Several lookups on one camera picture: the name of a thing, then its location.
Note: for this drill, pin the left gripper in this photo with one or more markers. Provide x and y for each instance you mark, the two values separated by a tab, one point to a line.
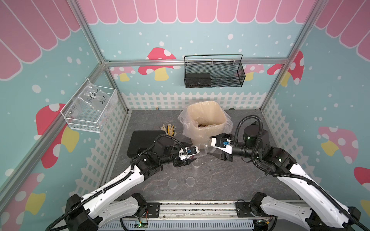
180	163

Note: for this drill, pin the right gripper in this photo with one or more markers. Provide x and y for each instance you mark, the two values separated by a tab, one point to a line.
221	156

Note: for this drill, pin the clear tea jar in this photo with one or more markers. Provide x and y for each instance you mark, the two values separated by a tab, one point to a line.
197	167
206	148

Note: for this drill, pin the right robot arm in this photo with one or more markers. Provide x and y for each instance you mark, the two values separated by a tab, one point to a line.
322	213

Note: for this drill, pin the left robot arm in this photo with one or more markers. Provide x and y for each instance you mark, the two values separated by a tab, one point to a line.
86	213

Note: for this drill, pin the white yellow work gloves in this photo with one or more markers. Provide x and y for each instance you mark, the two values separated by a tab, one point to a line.
169	129

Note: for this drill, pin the beige trash bin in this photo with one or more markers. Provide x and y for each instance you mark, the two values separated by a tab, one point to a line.
206	121

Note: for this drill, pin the clear plastic bin liner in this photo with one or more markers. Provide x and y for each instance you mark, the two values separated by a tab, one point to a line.
185	124

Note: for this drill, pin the black plastic tool case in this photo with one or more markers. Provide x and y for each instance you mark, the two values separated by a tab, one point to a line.
141	140

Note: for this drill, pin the black box in basket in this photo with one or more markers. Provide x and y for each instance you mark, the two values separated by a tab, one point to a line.
197	80

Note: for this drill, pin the clear plastic bag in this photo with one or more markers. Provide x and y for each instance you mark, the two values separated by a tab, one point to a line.
98	104

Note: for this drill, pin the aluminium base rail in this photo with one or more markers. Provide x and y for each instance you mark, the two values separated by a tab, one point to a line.
133	215

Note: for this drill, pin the black wire mesh basket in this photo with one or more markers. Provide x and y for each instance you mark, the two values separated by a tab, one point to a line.
226	69

